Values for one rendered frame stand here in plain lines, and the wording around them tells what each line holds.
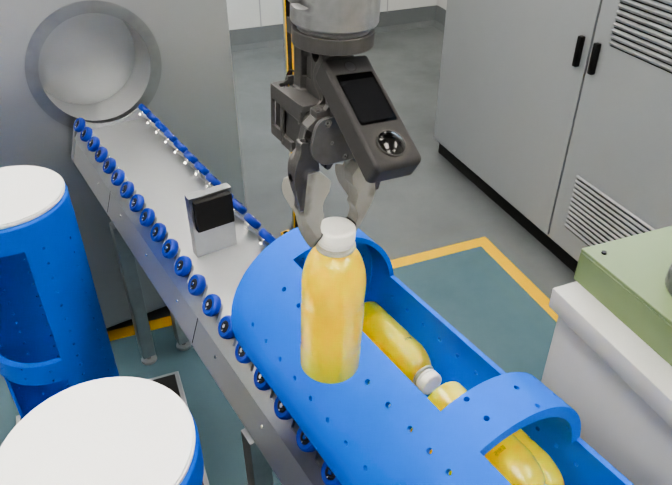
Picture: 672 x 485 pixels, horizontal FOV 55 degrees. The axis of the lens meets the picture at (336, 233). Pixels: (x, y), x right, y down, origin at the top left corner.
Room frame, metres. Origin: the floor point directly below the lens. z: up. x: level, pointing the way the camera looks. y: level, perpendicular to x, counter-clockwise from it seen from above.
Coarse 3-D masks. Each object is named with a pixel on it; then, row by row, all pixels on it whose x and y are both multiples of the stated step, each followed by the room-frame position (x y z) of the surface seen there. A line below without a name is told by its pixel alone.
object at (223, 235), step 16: (208, 192) 1.20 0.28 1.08; (224, 192) 1.21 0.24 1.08; (192, 208) 1.18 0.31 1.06; (208, 208) 1.18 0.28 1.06; (224, 208) 1.20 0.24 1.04; (192, 224) 1.18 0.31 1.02; (208, 224) 1.18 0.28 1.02; (224, 224) 1.20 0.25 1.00; (192, 240) 1.19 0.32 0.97; (208, 240) 1.19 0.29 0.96; (224, 240) 1.21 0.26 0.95
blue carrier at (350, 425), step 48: (288, 240) 0.82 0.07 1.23; (240, 288) 0.78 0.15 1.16; (288, 288) 0.73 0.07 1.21; (384, 288) 0.89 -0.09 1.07; (240, 336) 0.75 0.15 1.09; (288, 336) 0.67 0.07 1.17; (432, 336) 0.78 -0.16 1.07; (288, 384) 0.62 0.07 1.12; (336, 384) 0.57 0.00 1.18; (384, 384) 0.54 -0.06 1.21; (480, 384) 0.52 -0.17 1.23; (528, 384) 0.54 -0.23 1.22; (336, 432) 0.53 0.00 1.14; (384, 432) 0.49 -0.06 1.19; (432, 432) 0.47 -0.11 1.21; (480, 432) 0.46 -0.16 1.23; (528, 432) 0.59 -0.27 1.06; (576, 432) 0.54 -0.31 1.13; (384, 480) 0.45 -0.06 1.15; (432, 480) 0.43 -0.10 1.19; (480, 480) 0.41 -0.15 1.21; (576, 480) 0.52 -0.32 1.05; (624, 480) 0.48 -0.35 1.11
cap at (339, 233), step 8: (328, 224) 0.54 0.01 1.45; (336, 224) 0.54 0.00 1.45; (344, 224) 0.54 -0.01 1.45; (352, 224) 0.54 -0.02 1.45; (328, 232) 0.52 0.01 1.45; (336, 232) 0.52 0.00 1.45; (344, 232) 0.52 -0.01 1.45; (352, 232) 0.52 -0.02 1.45; (320, 240) 0.52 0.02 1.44; (328, 240) 0.51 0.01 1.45; (336, 240) 0.51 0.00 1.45; (344, 240) 0.51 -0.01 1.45; (352, 240) 0.52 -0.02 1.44; (328, 248) 0.51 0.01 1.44; (336, 248) 0.51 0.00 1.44; (344, 248) 0.52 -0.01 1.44
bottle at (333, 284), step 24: (312, 264) 0.52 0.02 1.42; (336, 264) 0.51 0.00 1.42; (360, 264) 0.52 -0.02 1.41; (312, 288) 0.51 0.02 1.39; (336, 288) 0.50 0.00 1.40; (360, 288) 0.51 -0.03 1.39; (312, 312) 0.51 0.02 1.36; (336, 312) 0.50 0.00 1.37; (360, 312) 0.51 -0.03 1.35; (312, 336) 0.50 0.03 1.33; (336, 336) 0.50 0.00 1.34; (360, 336) 0.52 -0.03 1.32; (312, 360) 0.50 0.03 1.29; (336, 360) 0.50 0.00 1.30
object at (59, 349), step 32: (64, 192) 1.30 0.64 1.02; (32, 224) 1.18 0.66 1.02; (64, 224) 1.25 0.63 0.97; (0, 256) 1.13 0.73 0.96; (32, 256) 1.16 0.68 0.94; (64, 256) 1.22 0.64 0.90; (0, 288) 1.33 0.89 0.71; (32, 288) 1.39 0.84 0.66; (64, 288) 1.20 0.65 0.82; (0, 320) 1.30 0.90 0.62; (32, 320) 1.37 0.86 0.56; (64, 320) 1.18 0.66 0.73; (96, 320) 1.26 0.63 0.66; (0, 352) 1.23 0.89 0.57; (32, 352) 1.35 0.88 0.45; (64, 352) 1.16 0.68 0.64; (96, 352) 1.23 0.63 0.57; (32, 384) 1.13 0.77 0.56; (64, 384) 1.38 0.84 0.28
